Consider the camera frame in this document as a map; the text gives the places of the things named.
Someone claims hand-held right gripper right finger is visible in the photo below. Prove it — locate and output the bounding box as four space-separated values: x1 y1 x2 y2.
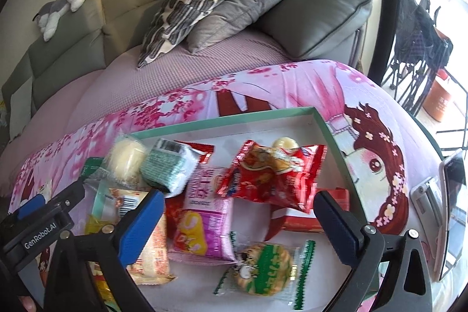
313 190 434 312

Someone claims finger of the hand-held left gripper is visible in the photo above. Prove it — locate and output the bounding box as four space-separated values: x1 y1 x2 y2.
16 194 47 221
46 177 86 221

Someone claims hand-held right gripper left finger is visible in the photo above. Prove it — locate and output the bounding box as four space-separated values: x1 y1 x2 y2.
44 189 166 312

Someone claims red and white snack box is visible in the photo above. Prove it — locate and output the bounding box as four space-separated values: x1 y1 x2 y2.
265 188 352 242

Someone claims dark green snack packet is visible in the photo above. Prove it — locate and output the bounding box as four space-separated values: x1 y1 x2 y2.
81 156 106 185

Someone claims beige snack packet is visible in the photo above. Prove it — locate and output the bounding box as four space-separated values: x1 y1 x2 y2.
91 188 177 286

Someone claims yellow snack packet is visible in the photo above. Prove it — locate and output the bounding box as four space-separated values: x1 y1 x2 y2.
85 216 121 312

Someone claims pink snack packet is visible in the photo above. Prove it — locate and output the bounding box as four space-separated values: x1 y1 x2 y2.
167 166 239 266

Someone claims pale teal snack packet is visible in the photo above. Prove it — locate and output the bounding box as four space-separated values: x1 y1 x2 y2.
140 137 205 197

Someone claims shiny red snack packet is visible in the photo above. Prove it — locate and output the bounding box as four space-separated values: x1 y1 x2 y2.
216 139 328 216

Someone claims green round cracker packet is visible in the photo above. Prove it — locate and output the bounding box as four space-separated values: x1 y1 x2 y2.
213 239 317 311

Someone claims teal cardboard tray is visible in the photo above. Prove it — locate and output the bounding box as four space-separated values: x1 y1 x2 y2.
71 106 366 312

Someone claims person's left hand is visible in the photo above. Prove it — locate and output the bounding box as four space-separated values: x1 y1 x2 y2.
18 295 39 312

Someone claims pale square cushion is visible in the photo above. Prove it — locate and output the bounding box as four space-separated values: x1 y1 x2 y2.
8 78 34 142

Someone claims phone on metal stand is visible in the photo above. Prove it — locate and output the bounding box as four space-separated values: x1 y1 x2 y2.
435 148 468 281

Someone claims pink sofa cover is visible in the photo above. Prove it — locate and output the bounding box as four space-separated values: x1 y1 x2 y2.
0 30 297 196

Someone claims pink printed blanket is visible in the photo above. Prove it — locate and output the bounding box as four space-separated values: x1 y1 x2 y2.
7 58 450 312

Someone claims orange pot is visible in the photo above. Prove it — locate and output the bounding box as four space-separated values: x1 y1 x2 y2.
422 69 456 123

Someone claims grey green sofa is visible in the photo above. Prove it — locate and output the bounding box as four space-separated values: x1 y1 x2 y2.
2 0 374 137

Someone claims grey white plush cat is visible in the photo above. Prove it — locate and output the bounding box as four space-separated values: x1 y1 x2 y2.
32 0 96 42

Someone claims black folding chair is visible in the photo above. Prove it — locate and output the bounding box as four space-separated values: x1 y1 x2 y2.
380 0 454 119

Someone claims dark grey leather cushion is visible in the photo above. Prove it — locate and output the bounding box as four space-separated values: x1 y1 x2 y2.
252 0 374 60

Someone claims black white patterned pillow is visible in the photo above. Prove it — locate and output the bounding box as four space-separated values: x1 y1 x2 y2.
137 0 245 69

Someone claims plain grey pillow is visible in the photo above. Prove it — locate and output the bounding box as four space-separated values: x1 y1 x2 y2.
185 0 312 54

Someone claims black door frame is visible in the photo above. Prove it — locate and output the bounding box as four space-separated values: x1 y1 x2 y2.
360 0 401 86

